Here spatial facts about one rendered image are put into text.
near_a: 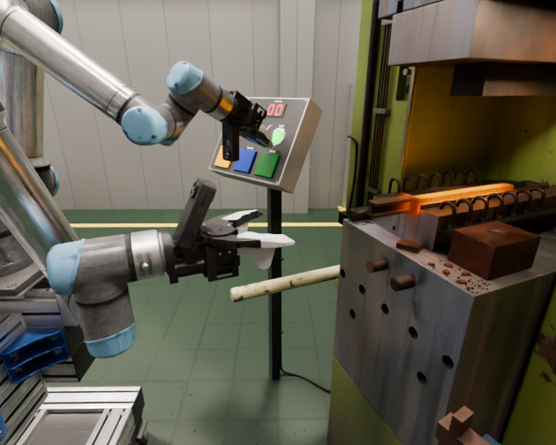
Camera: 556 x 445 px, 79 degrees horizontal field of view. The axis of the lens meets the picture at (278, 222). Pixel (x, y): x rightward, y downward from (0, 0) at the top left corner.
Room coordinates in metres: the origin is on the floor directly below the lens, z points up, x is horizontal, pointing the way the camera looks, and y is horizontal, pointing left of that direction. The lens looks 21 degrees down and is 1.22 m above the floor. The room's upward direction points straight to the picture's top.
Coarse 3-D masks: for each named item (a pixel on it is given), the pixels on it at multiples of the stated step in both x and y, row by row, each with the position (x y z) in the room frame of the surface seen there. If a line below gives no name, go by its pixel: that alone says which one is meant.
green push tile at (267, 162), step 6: (264, 156) 1.04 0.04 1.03; (270, 156) 1.03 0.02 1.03; (276, 156) 1.01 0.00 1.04; (258, 162) 1.05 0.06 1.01; (264, 162) 1.03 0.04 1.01; (270, 162) 1.02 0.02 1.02; (276, 162) 1.00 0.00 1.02; (258, 168) 1.04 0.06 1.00; (264, 168) 1.02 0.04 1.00; (270, 168) 1.01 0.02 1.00; (258, 174) 1.02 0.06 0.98; (264, 174) 1.01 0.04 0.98; (270, 174) 0.99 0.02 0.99
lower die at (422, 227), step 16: (400, 192) 0.82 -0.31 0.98; (416, 192) 0.79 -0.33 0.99; (496, 192) 0.75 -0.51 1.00; (432, 208) 0.66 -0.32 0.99; (448, 208) 0.66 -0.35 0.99; (464, 208) 0.66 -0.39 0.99; (480, 208) 0.66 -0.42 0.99; (496, 208) 0.68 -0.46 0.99; (544, 208) 0.74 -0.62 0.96; (384, 224) 0.75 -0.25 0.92; (400, 224) 0.70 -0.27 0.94; (416, 224) 0.66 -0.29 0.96; (432, 224) 0.62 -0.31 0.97; (544, 224) 0.75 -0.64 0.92; (416, 240) 0.66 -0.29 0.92; (432, 240) 0.62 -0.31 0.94
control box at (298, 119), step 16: (272, 112) 1.13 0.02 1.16; (288, 112) 1.09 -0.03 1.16; (304, 112) 1.05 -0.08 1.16; (320, 112) 1.11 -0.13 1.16; (288, 128) 1.06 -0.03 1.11; (304, 128) 1.05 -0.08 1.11; (240, 144) 1.15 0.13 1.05; (256, 144) 1.10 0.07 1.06; (288, 144) 1.02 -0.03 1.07; (304, 144) 1.05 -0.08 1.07; (256, 160) 1.07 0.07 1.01; (288, 160) 0.99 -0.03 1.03; (304, 160) 1.05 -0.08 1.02; (224, 176) 1.21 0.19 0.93; (240, 176) 1.08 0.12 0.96; (256, 176) 1.03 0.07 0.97; (288, 176) 0.99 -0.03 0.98
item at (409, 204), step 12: (432, 192) 0.72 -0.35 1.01; (444, 192) 0.72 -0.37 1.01; (456, 192) 0.72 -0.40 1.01; (468, 192) 0.73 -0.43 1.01; (480, 192) 0.74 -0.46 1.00; (372, 204) 0.64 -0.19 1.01; (384, 204) 0.64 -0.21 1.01; (396, 204) 0.66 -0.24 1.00; (408, 204) 0.67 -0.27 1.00; (372, 216) 0.64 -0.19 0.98; (384, 216) 0.64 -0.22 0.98
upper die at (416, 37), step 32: (448, 0) 0.67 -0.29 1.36; (480, 0) 0.62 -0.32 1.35; (512, 0) 0.64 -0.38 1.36; (544, 0) 0.67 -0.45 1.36; (416, 32) 0.73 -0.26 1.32; (448, 32) 0.66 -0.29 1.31; (480, 32) 0.62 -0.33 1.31; (512, 32) 0.65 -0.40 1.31; (544, 32) 0.68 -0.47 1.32; (416, 64) 0.77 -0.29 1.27; (448, 64) 0.77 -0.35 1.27
